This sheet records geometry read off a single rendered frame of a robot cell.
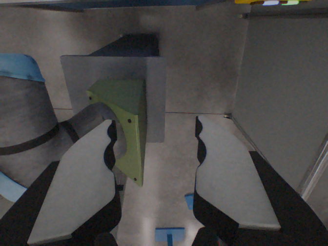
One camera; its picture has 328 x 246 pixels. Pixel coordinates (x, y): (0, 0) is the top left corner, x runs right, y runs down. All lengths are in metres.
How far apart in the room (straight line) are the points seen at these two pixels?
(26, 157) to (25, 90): 0.11
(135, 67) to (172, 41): 1.02
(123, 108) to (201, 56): 1.29
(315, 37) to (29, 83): 1.05
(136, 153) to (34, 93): 0.21
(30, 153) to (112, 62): 0.33
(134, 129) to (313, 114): 0.86
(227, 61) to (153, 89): 1.18
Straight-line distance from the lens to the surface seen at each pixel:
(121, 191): 1.77
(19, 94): 0.33
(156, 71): 0.56
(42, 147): 0.36
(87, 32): 1.63
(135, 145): 0.39
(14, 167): 0.38
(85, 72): 0.59
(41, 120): 0.35
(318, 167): 1.06
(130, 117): 0.36
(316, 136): 1.05
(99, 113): 0.41
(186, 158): 2.09
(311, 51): 1.09
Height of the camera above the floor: 1.54
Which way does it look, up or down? 60 degrees down
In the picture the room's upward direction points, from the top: 175 degrees clockwise
